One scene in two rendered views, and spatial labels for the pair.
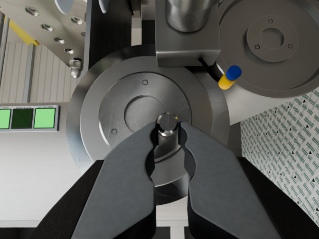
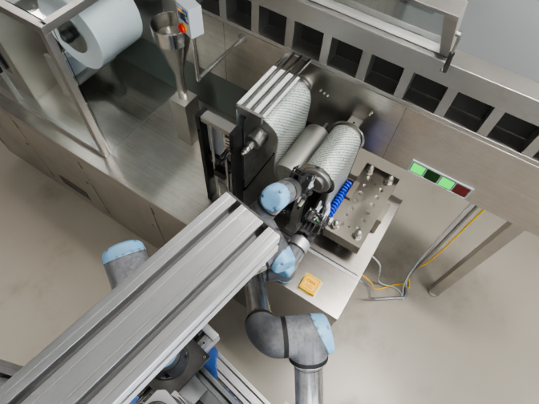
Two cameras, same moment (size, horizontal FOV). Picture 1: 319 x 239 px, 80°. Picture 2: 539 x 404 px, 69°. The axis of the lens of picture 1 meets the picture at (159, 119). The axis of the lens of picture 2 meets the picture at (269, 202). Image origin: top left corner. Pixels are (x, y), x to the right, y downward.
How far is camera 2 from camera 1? 1.36 m
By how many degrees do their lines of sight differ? 54
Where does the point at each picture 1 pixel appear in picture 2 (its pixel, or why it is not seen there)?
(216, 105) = not seen: hidden behind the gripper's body
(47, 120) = (416, 167)
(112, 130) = (319, 184)
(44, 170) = (429, 146)
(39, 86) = not seen: outside the picture
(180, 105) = not seen: hidden behind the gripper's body
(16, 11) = (373, 216)
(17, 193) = (452, 144)
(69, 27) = (362, 199)
